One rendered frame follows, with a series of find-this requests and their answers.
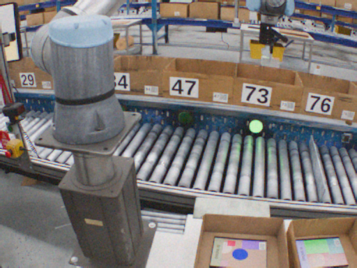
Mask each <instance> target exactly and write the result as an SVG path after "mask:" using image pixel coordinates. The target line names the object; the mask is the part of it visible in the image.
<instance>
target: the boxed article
mask: <svg viewBox="0 0 357 268"><path fill-rule="evenodd" d="M261 65H262V66H268V67H276V68H279V66H280V58H279V57H272V60H271V62H269V57H266V56H261Z"/></svg>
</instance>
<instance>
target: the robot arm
mask: <svg viewBox="0 0 357 268"><path fill-rule="evenodd" d="M126 1H127V0H79V1H78V2H77V3H76V4H75V5H74V6H71V7H64V8H62V9H61V10H60V11H59V13H58V14H57V15H55V16H54V18H53V19H52V20H51V21H50V22H49V23H47V24H44V25H42V26H41V27H40V28H39V29H38V30H37V31H36V32H35V34H34V35H33V37H32V39H31V44H30V53H31V57H32V59H33V61H34V63H35V65H36V66H37V67H38V68H39V69H41V71H44V72H46V73H48V74H50V75H51V76H52V78H53V84H54V86H53V87H54V95H55V107H54V114H53V117H52V133H53V136H54V138H55V139H56V140H57V141H59V142H62V143H64V144H71V145H86V144H94V143H98V142H102V141H105V140H108V139H110V138H112V137H114V136H115V135H118V134H119V133H120V132H121V131H122V130H123V129H124V126H125V118H124V112H123V110H122V108H121V106H120V104H119V102H118V100H117V98H116V96H115V84H114V57H113V53H114V50H113V44H114V43H113V35H114V32H113V31H112V21H111V19H110V17H111V16H112V15H113V14H114V13H115V11H117V10H118V9H119V7H121V6H122V5H123V3H125V2H126ZM246 4H247V7H248V9H250V10H251V11H253V12H261V22H262V23H261V22H260V25H259V27H260V28H259V44H262V45H265V47H263V48H262V49H261V50H262V54H263V55H264V56H266V57H269V62H271V60H272V56H273V45H274V38H275V36H277V37H278V38H279V39H280V40H281V41H282V42H284V43H287V41H288V40H289V39H288V38H287V37H286V36H283V35H282V34H280V33H279V32H278V31H276V30H274V29H273V28H272V27H275V25H276V24H277V23H278V15H284V16H286V15H287V16H290V15H292V13H293V11H294V7H295V6H294V0H246ZM267 27H268V29H267Z"/></svg>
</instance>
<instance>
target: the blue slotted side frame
mask: <svg viewBox="0 0 357 268"><path fill-rule="evenodd" d="M13 93H14V94H15V96H14V97H15V99H16V100H15V102H16V101H17V102H16V103H24V108H25V109H26V110H29V111H32V110H33V111H35V113H37V112H38V111H41V113H43V112H47V113H48V114H50V113H51V112H53V113H54V111H53V110H54V99H55V95H54V94H52V95H49V94H29V93H20V92H19V93H15V92H13ZM21 99H22V101H21ZM117 100H118V102H119V104H125V105H127V112H135V109H137V113H140V114H141V115H142V119H143V121H141V120H139V123H140V124H141V128H142V127H143V125H144V124H145V123H149V124H150V125H151V130H152V129H153V127H154V125H155V124H160V125H161V126H162V131H161V133H160V135H161V134H162V132H163V131H164V129H165V126H171V127H173V129H174V131H173V133H172V134H171V135H170V136H173V134H174V132H175V130H176V129H177V127H179V126H180V127H182V129H183V130H184V134H183V136H182V137H184V136H185V135H186V133H187V131H188V129H190V128H192V129H194V130H195V132H196V133H195V137H194V139H196V137H197V134H198V133H199V132H200V131H201V130H205V131H206V132H207V137H206V140H207V141H208V139H209V135H210V133H211V132H213V131H215V132H217V133H219V138H218V141H217V142H219V143H220V141H221V138H222V134H223V133H229V134H230V135H231V138H230V143H229V144H232V142H233V138H234V136H235V134H240V135H241V136H242V143H241V145H244V138H245V136H247V135H250V136H252V137H253V147H256V140H257V138H258V137H263V136H262V135H263V133H265V135H264V137H263V138H264V139H265V148H266V149H267V140H268V139H270V138H273V134H275V138H273V139H274V140H275V143H276V150H278V142H279V141H280V140H284V136H285V135H286V139H285V140H284V141H286V146H287V151H289V143H290V142H292V141H294V138H295V137H297V138H296V141H294V142H296V143H297V148H298V152H299V153H300V150H299V145H300V143H302V142H305V139H306V138H307V140H306V142H305V143H306V144H307V147H308V145H309V143H310V138H311V135H312V136H313V140H314V142H315V139H317V141H316V143H315V144H316V145H317V148H318V150H319V148H320V147H321V146H322V145H324V142H325V141H326V144H325V146H327V149H328V152H329V149H330V148H331V147H336V148H337V151H338V154H339V149H341V148H345V149H346V150H347V153H348V151H349V150H350V149H352V147H353V144H354V147H353V149H354V150H355V151H356V154H357V128H353V127H348V126H340V125H335V124H325V123H320V122H315V121H305V120H299V119H288V118H284V117H277V116H271V115H263V114H252V113H251V112H238V111H231V110H218V109H216V108H210V107H197V106H189V105H176V104H168V103H154V102H147V101H140V100H120V99H117ZM32 101H33V102H32ZM38 101H39V102H40V103H39V102H38ZM45 102H46V104H45ZM52 104H53V105H52ZM25 106H26V107H25ZM37 107H38V111H37ZM31 108H32V109H31ZM43 109H44V111H43ZM50 109H51V110H50ZM146 109H147V114H146ZM156 110H157V111H158V115H156V114H155V111H156ZM178 110H192V111H193V125H191V124H186V126H183V124H179V123H178ZM167 112H169V116H167ZM173 114H174V115H173ZM202 116H203V120H201V118H202ZM213 117H214V121H212V118H213ZM207 118H208V119H207ZM225 118H226V119H227V120H226V122H225ZM249 118H252V119H264V120H265V122H264V129H263V133H258V134H257V133H253V135H251V134H252V132H248V126H247V121H249ZM151 119H152V120H153V123H151ZM237 119H238V124H236V120H237ZM162 120H163V121H164V124H162ZM173 121H174V125H173ZM195 124H196V125H197V128H195ZM270 124H275V126H274V127H272V126H271V128H269V126H270ZM190 125H191V126H190ZM206 125H208V130H207V129H206ZM276 126H277V127H276ZM281 126H282V130H280V127H281ZM218 127H220V131H218ZM291 127H294V128H293V131H291ZM230 128H231V132H229V129H230ZM302 128H303V132H301V131H302ZM224 129H225V130H224ZM140 130H141V129H139V131H140ZM151 130H150V131H149V133H150V132H151ZM241 130H243V133H242V134H241ZM312 130H314V131H313V134H312ZM322 131H323V132H324V135H321V133H322ZM317 132H318V133H317ZM332 133H334V134H333V137H331V135H332ZM344 133H349V134H351V135H352V138H351V140H349V143H348V142H345V145H344V147H343V144H344V142H342V138H341V136H342V134H344ZM279 136H280V137H279ZM300 139H301V140H300ZM334 142H336V143H335V146H334ZM329 154H330V152H329ZM319 155H321V153H320V150H319Z"/></svg>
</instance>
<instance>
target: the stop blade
mask: <svg viewBox="0 0 357 268"><path fill-rule="evenodd" d="M307 149H308V151H309V154H310V160H311V164H312V170H313V175H314V180H315V185H316V190H317V195H318V196H317V197H318V201H319V203H321V201H322V198H323V195H324V192H325V190H326V186H325V185H324V184H325V183H324V178H323V175H322V170H321V166H320V163H319V159H318V155H317V150H316V148H315V143H314V140H313V136H312V135H311V138H310V143H309V145H308V148H307Z"/></svg>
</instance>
